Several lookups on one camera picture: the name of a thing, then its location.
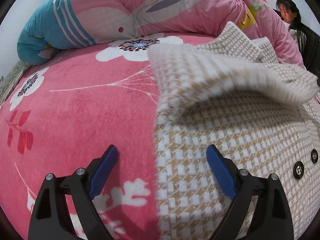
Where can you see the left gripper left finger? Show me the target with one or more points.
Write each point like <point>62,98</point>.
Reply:
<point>51,219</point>

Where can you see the beige white houndstooth coat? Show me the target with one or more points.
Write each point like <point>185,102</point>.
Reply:
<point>262,114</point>

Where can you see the pink floral fleece blanket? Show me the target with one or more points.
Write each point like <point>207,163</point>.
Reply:
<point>65,113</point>

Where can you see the grey green mattress edge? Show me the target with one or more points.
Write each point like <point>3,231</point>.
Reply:
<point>12,79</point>

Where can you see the black padded headboard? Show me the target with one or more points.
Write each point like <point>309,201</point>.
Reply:
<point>309,42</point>

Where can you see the seated woman with black hair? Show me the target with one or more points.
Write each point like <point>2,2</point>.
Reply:
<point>292,20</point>

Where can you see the pink blue cartoon duvet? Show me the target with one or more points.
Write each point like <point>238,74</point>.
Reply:
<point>66,24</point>

